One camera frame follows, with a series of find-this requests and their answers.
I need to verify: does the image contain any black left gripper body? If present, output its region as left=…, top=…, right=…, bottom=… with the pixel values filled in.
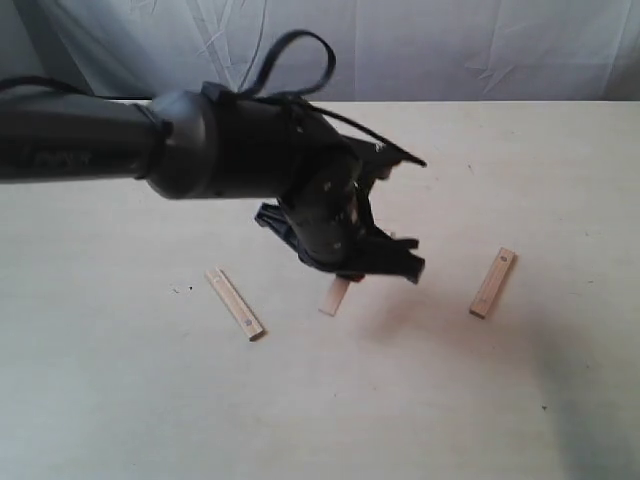
left=255, top=135, right=426, bottom=284

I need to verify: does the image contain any plain wooden stick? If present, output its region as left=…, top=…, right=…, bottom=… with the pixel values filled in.
left=319, top=276, right=350, bottom=316

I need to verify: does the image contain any wooden stick with holes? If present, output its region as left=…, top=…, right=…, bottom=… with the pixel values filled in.
left=469, top=247, right=517, bottom=319
left=205, top=268, right=266, bottom=342

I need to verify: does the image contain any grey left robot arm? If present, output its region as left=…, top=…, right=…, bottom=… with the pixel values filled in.
left=1, top=78, right=425, bottom=282

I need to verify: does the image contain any white backdrop cloth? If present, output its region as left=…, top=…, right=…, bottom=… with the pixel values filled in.
left=1, top=1, right=639, bottom=101

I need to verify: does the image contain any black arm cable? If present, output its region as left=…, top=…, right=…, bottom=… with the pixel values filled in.
left=0, top=29, right=426, bottom=169

